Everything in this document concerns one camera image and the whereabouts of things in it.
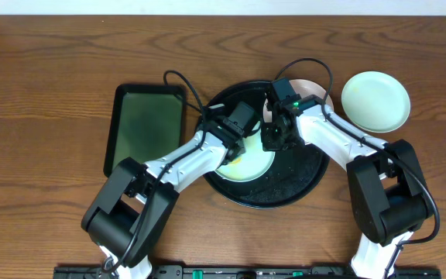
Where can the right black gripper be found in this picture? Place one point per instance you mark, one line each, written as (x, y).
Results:
(274, 138)

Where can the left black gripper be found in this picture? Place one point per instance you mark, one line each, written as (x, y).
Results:
(235, 151)

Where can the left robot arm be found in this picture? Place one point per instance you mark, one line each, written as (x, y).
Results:
(132, 208)

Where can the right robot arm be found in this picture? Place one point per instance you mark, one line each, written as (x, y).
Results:
(389, 196)

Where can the white pink plate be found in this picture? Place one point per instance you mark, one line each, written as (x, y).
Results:
(308, 89)

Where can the black round tray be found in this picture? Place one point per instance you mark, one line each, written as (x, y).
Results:
(292, 174)

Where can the mint green plate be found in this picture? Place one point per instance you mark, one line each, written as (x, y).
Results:
(376, 102)
(250, 165)

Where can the black rectangular tray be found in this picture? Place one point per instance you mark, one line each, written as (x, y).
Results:
(147, 122)

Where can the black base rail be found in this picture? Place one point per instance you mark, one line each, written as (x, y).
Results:
(179, 272)

